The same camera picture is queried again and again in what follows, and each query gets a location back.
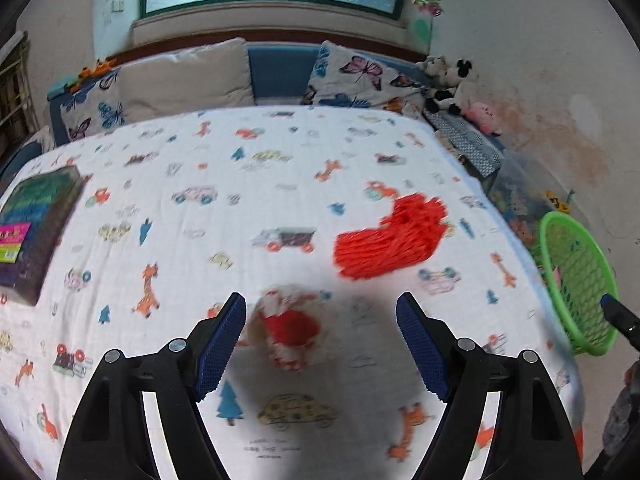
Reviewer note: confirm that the red foam fruit net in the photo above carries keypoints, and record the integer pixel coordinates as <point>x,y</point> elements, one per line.
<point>390,240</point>

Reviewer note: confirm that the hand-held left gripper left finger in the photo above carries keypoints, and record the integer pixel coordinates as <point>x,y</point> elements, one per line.
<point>222,345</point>

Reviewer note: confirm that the large butterfly print pillow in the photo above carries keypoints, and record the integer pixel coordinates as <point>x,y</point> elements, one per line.
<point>360,77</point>

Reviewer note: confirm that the pink plush toy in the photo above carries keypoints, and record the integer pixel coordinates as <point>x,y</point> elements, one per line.
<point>485,115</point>

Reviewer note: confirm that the orange plush toy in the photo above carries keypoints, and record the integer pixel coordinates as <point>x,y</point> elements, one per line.
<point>97,69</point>

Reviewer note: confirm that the green plastic basket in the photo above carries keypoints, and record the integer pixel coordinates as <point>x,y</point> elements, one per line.
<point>575,280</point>

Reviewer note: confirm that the clear plastic toy bin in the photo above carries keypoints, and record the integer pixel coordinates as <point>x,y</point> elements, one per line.
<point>520,195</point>

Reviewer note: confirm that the grey white plush dog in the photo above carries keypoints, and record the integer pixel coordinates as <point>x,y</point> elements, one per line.
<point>432,67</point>

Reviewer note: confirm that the blue cushioned bench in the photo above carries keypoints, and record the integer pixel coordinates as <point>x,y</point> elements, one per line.
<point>280,72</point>

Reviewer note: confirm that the beige pillow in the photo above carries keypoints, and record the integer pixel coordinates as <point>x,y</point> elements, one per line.
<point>185,80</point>

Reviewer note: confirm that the yellow toy truck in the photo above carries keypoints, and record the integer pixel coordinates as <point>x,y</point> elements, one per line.
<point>557,201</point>

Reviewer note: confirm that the wall switch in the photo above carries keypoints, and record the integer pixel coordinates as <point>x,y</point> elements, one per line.
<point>118,6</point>

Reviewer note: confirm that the small butterfly print pillow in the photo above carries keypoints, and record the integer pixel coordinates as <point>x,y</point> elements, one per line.
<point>95,107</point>

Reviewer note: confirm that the grey patterned pad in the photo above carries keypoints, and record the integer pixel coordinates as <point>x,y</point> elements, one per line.
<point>470,142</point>

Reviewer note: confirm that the dark game box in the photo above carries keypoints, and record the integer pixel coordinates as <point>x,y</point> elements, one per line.
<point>35,230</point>

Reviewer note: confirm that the person's right forearm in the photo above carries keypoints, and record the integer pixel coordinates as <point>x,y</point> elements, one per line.
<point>620,417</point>

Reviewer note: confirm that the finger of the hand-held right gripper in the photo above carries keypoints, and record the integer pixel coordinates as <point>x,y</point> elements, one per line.
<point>622,317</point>

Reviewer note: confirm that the printed blanket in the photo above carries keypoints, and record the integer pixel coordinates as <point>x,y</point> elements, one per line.
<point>250,185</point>

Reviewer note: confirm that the black white plush cow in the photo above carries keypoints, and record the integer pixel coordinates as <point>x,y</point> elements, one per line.
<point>457,87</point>

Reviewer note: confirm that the wooden rack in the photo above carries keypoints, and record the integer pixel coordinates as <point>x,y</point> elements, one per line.
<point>15,90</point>

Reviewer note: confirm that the red paper cup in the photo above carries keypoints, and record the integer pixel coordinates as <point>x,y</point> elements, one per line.
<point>290,327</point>

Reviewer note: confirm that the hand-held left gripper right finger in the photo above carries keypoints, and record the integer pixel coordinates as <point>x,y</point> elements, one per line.
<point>422,345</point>

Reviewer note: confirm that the colourful wall stickers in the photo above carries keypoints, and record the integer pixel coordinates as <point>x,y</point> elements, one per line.
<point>425,10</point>

